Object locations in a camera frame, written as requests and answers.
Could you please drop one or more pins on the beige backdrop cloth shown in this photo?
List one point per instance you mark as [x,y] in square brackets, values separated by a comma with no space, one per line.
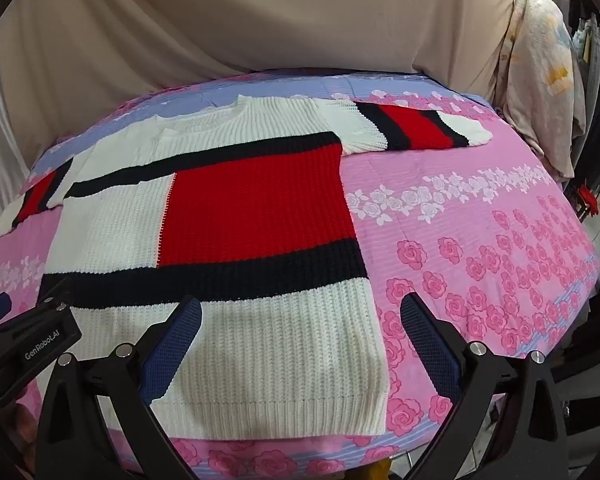
[230,25]

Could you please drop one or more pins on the white red black knit sweater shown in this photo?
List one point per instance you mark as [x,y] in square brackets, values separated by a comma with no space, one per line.
[255,210]

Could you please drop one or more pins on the pale floral quilt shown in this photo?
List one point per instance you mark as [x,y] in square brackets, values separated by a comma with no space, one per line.
[540,85]

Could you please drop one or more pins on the pink floral bed sheet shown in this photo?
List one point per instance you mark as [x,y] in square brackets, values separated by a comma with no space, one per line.
[480,260]

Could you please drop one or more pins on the person's left hand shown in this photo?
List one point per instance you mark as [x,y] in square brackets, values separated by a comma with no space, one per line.
[22,427]

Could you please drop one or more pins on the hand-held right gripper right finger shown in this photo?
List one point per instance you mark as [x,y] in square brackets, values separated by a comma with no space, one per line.
[430,345]

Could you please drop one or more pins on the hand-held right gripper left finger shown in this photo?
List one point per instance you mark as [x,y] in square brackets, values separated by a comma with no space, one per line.
[170,355]

